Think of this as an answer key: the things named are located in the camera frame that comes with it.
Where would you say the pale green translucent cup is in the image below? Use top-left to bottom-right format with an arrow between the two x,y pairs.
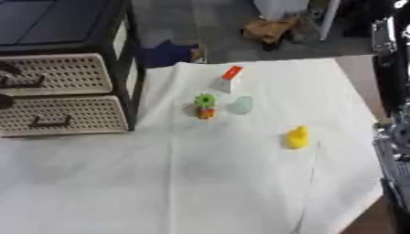
227,95 -> 256,115

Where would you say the white carton with orange top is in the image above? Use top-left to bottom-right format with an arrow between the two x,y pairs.
214,65 -> 247,94

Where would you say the yellow toy duck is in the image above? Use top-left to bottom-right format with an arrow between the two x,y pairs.
282,124 -> 313,151

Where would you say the green and orange toy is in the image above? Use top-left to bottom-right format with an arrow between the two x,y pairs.
193,93 -> 220,121

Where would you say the blue bag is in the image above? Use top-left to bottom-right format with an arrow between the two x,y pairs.
139,38 -> 204,69

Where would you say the white furniture leg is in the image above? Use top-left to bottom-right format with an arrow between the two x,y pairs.
318,0 -> 343,42

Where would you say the black drawer handle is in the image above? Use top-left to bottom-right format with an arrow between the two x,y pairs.
0,73 -> 49,90
27,114 -> 74,129

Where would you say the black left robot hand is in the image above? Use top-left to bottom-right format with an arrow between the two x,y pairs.
0,60 -> 25,111

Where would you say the white bin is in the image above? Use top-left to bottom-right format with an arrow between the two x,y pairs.
251,0 -> 313,22

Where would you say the black cabinet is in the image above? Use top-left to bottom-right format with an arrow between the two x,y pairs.
0,0 -> 149,139

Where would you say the pale pierced drawer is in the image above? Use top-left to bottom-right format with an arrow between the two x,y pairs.
0,94 -> 130,138
0,52 -> 115,98

